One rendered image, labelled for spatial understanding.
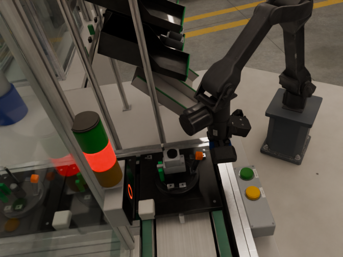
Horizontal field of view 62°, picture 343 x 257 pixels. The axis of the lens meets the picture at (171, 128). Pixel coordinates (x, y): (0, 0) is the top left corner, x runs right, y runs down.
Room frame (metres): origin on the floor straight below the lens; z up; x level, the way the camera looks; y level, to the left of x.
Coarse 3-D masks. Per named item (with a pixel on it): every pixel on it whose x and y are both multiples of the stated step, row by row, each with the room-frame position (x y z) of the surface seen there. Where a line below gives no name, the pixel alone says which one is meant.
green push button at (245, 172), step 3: (243, 168) 0.53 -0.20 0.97; (246, 168) 0.53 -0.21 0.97; (249, 168) 0.53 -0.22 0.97; (240, 171) 0.53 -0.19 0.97; (243, 171) 0.52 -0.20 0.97; (246, 171) 0.52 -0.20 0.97; (249, 171) 0.52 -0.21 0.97; (252, 171) 0.52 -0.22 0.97; (240, 174) 0.52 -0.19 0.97; (243, 174) 0.51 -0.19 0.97; (246, 174) 0.51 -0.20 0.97; (249, 174) 0.51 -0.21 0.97; (252, 174) 0.51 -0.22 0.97; (243, 177) 0.50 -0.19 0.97; (246, 177) 0.50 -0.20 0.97; (249, 177) 0.50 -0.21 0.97
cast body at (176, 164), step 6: (168, 150) 0.55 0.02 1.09; (174, 150) 0.55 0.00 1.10; (168, 156) 0.53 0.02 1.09; (174, 156) 0.53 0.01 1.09; (180, 156) 0.56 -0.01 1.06; (168, 162) 0.52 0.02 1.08; (174, 162) 0.52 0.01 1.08; (180, 162) 0.52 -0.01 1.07; (162, 168) 0.54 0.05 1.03; (168, 168) 0.52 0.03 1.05; (174, 168) 0.52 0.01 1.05; (180, 168) 0.52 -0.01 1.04
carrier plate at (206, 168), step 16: (144, 160) 0.64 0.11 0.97; (160, 160) 0.63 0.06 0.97; (192, 160) 0.60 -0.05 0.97; (208, 160) 0.59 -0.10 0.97; (144, 176) 0.57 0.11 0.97; (208, 176) 0.53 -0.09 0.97; (144, 192) 0.51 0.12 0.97; (160, 192) 0.50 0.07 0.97; (192, 192) 0.48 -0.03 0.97; (208, 192) 0.47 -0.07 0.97; (160, 208) 0.45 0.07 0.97; (176, 208) 0.44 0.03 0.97; (192, 208) 0.43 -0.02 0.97; (208, 208) 0.42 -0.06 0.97
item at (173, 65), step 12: (108, 24) 0.88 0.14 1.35; (120, 24) 0.91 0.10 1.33; (132, 24) 0.90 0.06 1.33; (144, 24) 0.89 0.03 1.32; (108, 36) 0.79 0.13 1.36; (120, 36) 0.91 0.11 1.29; (132, 36) 0.90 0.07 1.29; (144, 36) 0.90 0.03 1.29; (156, 36) 0.89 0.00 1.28; (108, 48) 0.79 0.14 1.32; (120, 48) 0.78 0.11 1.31; (132, 48) 0.77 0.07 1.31; (156, 48) 0.89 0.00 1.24; (168, 48) 0.88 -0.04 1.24; (120, 60) 0.78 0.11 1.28; (132, 60) 0.78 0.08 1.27; (156, 60) 0.82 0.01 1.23; (168, 60) 0.84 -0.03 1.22; (180, 60) 0.85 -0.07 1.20; (168, 72) 0.75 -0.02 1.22; (180, 72) 0.78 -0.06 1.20
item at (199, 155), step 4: (196, 152) 0.55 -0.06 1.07; (200, 152) 0.54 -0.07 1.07; (192, 156) 0.54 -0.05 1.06; (196, 156) 0.54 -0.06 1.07; (200, 156) 0.53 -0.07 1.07; (196, 160) 0.53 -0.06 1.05; (192, 164) 0.55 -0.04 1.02; (196, 164) 0.53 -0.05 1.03; (192, 168) 0.54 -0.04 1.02; (196, 168) 0.53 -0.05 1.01
